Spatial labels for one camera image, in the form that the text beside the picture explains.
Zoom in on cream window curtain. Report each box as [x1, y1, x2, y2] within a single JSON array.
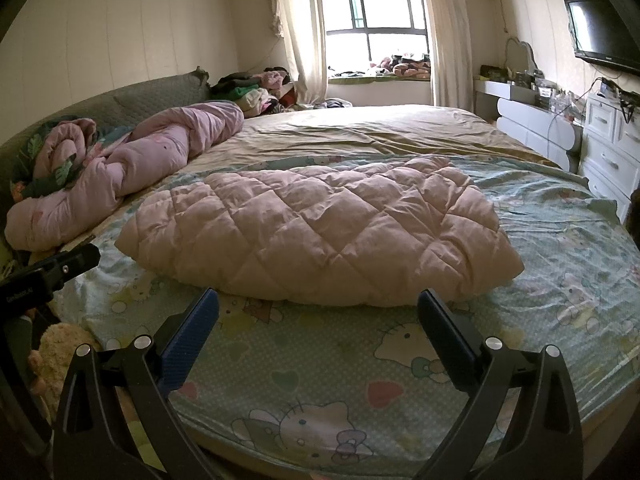
[[265, 0, 328, 108], [417, 0, 476, 111]]

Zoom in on beige plush toy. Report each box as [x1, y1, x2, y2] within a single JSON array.
[[27, 322, 103, 421]]

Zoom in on white drawer dresser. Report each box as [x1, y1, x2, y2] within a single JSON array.
[[580, 87, 640, 223]]

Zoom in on pile of clothes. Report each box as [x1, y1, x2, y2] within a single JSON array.
[[210, 66, 301, 116]]

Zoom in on clothes on windowsill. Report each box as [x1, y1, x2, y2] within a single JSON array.
[[370, 52, 431, 78]]

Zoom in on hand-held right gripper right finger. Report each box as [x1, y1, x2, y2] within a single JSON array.
[[417, 289, 586, 480]]

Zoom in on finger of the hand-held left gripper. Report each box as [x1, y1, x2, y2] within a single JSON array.
[[30, 244, 101, 288]]

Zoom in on grey padded headboard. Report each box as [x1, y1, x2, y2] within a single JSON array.
[[0, 67, 211, 201]]

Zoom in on pink rolled duvet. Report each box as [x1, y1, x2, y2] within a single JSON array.
[[5, 101, 246, 253]]

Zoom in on tan bed sheet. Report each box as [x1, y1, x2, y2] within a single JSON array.
[[185, 104, 563, 171]]

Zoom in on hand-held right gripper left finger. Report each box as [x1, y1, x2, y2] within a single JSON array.
[[52, 287, 221, 480]]

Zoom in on black wall television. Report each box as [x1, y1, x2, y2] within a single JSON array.
[[564, 0, 640, 71]]

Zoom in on cartoon printed bed sheet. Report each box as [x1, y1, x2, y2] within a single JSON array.
[[52, 152, 640, 466]]

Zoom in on window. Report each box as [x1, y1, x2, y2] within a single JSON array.
[[320, 0, 431, 73]]

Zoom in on vanity mirror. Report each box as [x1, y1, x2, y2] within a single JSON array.
[[505, 36, 540, 73]]

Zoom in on pink quilted jacket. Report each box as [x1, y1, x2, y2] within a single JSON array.
[[115, 155, 525, 306]]

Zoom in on white vanity table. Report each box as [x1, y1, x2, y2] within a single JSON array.
[[472, 62, 583, 171]]

